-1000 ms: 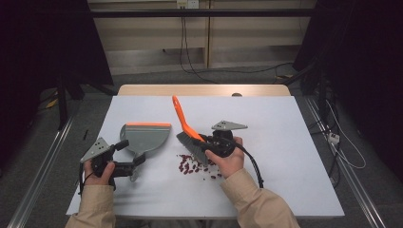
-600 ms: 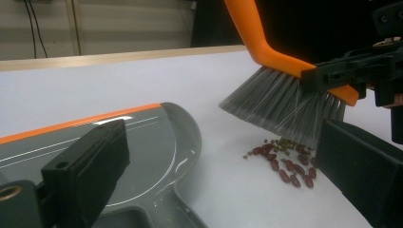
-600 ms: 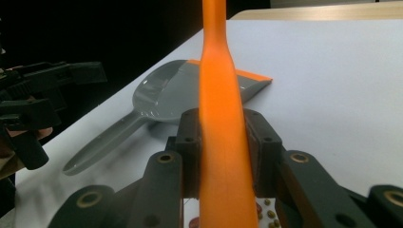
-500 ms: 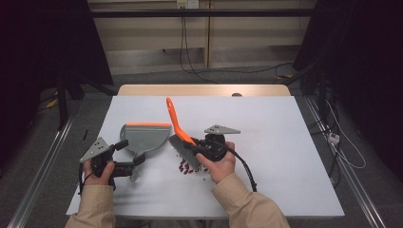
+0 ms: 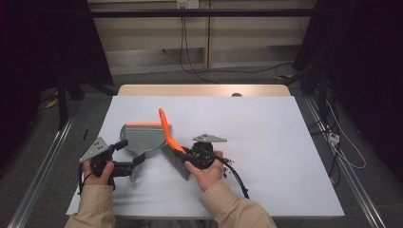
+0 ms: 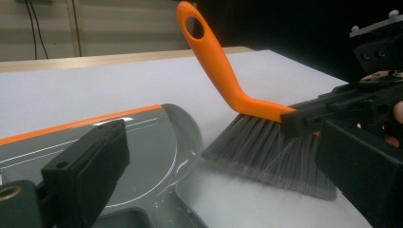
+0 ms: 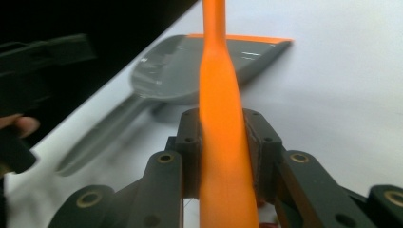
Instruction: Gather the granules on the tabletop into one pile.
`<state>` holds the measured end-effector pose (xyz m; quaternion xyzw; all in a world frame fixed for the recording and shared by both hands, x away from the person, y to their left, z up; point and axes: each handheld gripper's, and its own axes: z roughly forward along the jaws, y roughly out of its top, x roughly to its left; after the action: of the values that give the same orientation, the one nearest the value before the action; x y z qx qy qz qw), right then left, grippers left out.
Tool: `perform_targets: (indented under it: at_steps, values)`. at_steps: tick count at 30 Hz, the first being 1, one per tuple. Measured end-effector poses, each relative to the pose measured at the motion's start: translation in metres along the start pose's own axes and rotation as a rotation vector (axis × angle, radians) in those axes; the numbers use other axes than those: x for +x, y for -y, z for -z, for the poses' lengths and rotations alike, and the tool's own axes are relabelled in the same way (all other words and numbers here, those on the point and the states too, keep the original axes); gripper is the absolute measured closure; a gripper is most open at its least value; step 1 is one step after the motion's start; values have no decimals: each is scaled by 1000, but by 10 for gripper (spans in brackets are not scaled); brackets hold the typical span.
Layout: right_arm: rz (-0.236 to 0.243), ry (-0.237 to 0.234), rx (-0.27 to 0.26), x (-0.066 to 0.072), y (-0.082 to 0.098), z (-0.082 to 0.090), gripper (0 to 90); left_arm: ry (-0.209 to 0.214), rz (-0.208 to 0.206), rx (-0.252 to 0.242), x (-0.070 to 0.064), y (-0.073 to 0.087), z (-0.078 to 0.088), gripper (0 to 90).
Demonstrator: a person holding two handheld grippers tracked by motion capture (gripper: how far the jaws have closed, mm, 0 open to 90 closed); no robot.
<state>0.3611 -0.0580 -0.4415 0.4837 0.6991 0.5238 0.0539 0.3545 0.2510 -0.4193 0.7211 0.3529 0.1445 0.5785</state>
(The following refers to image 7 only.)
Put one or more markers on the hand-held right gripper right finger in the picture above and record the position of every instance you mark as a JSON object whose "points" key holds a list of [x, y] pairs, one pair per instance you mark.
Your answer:
{"points": [[264, 148]]}

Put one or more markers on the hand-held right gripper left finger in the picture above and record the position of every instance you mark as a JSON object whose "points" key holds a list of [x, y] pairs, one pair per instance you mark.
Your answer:
{"points": [[190, 142]]}

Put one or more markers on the orange brush with grey bristles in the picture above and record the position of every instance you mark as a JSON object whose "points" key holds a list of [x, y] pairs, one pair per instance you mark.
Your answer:
{"points": [[221, 110]]}

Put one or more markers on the grey dustpan with orange edge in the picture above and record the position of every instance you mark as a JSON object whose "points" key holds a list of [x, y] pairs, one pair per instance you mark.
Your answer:
{"points": [[171, 72]]}

